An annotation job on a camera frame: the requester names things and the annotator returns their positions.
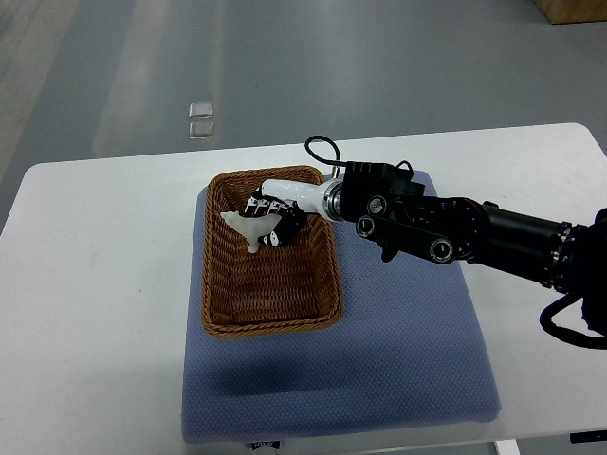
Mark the blue fabric mat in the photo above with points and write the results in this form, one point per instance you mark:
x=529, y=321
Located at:
x=407, y=351

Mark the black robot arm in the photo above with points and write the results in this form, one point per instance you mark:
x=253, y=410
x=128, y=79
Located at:
x=388, y=208

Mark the white bear figurine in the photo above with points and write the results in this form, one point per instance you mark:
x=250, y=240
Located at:
x=251, y=228

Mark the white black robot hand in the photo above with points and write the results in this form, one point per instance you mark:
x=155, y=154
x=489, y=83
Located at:
x=292, y=201

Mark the brown cardboard box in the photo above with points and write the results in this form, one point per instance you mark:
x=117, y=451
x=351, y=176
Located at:
x=564, y=12

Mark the white table leg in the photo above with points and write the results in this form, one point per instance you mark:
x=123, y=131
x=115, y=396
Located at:
x=507, y=447

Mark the upper clear floor tile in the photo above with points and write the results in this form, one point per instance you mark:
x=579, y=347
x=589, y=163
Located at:
x=201, y=109

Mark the brown wicker basket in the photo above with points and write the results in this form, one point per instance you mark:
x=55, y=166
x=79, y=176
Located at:
x=275, y=290

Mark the clear floor tile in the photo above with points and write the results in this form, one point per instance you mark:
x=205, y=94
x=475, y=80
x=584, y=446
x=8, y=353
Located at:
x=202, y=129
x=201, y=109

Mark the lower clear floor tile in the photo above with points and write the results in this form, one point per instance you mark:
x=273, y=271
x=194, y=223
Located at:
x=202, y=129

